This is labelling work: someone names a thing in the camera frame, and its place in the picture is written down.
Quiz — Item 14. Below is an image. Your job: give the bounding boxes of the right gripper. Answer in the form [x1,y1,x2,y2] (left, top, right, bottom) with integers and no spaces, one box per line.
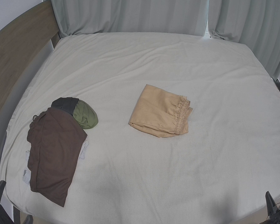
[259,171,280,224]

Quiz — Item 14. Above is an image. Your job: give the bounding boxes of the tan shorts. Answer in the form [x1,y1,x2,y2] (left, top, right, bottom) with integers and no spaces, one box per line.
[128,84,193,138]

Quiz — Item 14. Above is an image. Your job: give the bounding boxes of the bed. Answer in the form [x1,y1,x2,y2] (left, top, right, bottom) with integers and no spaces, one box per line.
[0,0,280,224]

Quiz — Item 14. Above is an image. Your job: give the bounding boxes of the brown garment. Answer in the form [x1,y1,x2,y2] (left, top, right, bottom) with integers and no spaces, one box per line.
[26,107,88,208]

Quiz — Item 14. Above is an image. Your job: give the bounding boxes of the white garment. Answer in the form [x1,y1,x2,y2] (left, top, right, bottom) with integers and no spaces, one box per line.
[23,140,89,185]

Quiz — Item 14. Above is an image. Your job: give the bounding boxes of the black garment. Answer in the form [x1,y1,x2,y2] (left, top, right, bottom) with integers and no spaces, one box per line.
[51,97,81,115]

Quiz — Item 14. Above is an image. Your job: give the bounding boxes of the green garment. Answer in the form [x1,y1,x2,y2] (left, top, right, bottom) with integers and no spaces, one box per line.
[72,99,99,130]

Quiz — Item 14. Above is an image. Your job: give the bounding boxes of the grey-green curtain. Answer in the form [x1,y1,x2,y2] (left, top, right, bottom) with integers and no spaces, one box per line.
[208,0,280,79]
[47,0,210,38]

